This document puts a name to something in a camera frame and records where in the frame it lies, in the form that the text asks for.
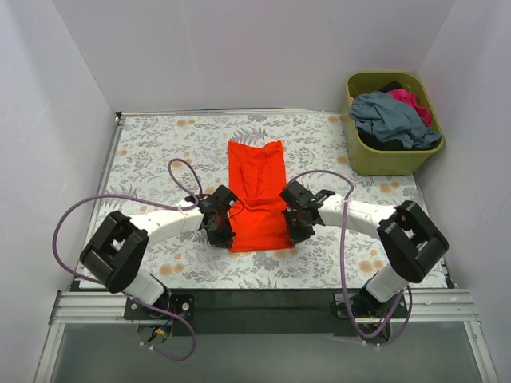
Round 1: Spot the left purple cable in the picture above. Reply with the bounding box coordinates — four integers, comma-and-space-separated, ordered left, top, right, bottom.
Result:
52, 158, 205, 361

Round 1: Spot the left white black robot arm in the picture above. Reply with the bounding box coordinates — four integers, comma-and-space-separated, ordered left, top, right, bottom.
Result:
80, 185, 238, 319

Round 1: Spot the orange t-shirt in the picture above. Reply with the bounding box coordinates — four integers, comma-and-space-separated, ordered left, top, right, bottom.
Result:
228, 141, 293, 252

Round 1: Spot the aluminium frame rail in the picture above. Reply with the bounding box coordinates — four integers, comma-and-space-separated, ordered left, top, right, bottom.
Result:
34, 288, 498, 382

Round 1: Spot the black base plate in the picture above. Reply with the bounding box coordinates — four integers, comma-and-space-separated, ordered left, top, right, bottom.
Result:
327, 293, 409, 320
123, 294, 195, 320

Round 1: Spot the olive green plastic bin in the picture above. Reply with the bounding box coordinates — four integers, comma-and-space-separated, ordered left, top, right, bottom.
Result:
342, 71, 445, 176

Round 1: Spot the grey-blue t-shirt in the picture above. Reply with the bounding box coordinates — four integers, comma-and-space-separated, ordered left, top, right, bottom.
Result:
348, 91, 442, 151

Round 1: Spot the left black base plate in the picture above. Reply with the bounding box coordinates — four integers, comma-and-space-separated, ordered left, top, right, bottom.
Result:
123, 294, 195, 320

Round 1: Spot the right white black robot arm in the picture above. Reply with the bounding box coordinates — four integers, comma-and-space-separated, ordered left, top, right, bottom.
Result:
280, 181, 449, 318

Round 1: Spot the floral patterned table mat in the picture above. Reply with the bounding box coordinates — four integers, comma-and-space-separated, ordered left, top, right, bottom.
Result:
95, 113, 422, 289

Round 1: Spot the pink t-shirt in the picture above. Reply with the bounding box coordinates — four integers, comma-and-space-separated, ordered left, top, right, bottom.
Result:
388, 88, 431, 127

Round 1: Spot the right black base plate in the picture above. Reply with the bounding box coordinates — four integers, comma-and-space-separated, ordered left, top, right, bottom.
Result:
327, 293, 409, 320

